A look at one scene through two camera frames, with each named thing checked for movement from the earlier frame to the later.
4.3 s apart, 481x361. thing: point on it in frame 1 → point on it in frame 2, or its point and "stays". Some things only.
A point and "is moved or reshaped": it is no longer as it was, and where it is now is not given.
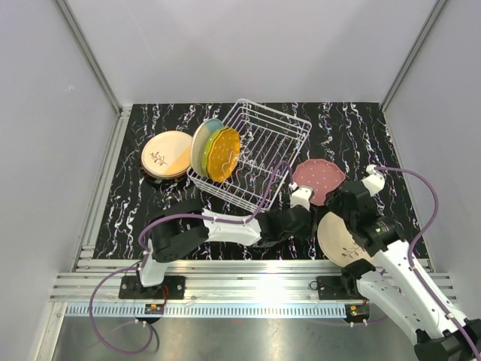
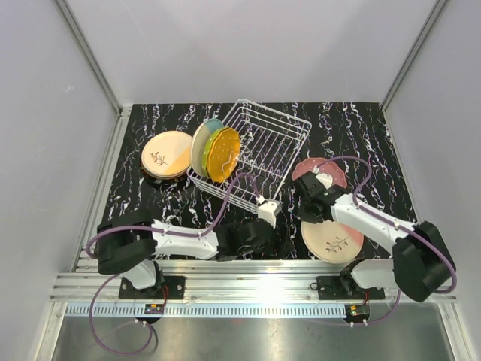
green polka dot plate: x=207 y=151 stays
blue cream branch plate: x=199 y=135 stays
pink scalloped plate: x=319 y=174 stays
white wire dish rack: x=267 y=138 stays
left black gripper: x=305 y=229 → x=279 y=248
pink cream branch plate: x=335 y=241 is moved or reshaped
